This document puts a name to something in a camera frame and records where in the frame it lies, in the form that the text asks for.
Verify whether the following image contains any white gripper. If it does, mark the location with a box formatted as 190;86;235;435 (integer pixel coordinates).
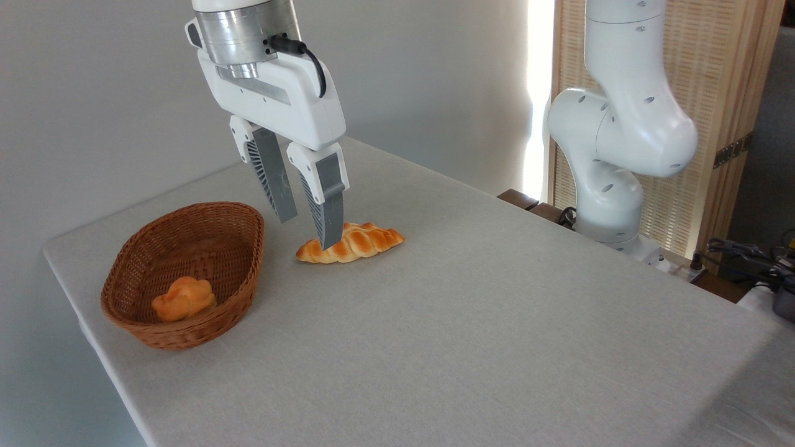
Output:
198;48;351;251

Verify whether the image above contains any long braided bread loaf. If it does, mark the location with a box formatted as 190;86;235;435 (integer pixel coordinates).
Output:
295;222;406;265

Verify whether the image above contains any brown wicker basket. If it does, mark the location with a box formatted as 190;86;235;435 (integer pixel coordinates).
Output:
101;201;266;352

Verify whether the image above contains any small round bread roll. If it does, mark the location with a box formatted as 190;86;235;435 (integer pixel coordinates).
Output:
151;276;218;323

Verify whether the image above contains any light grey tablecloth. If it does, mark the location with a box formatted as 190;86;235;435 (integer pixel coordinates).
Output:
42;135;795;447

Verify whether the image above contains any dark brown wooden furniture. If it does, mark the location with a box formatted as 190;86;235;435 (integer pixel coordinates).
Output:
497;189;577;232

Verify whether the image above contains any wooden woven folding screen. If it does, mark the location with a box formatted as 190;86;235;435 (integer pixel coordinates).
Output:
547;0;787;275

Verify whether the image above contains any dark grey device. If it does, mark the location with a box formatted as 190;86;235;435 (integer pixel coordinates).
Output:
772;288;795;323

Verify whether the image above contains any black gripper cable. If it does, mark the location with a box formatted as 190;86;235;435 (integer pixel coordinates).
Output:
268;35;328;99

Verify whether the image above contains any black cable bundle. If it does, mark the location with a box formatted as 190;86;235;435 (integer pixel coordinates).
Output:
693;237;795;289

